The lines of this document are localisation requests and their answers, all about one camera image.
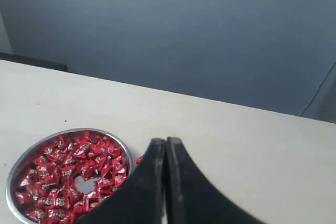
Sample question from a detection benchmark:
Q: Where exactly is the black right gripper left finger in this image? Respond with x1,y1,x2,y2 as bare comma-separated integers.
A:
76,138,165,224

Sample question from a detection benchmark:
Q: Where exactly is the red candy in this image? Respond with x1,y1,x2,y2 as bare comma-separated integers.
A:
134,155,144,165
80,131,101,146

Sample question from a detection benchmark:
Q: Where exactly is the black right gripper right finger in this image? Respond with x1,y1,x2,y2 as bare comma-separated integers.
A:
165,137,262,223

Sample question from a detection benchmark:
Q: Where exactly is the red wrapped candy top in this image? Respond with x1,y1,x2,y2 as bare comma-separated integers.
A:
80,131,101,146

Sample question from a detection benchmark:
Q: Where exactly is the round steel bowl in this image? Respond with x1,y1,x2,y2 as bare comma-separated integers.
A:
6,128,134,223

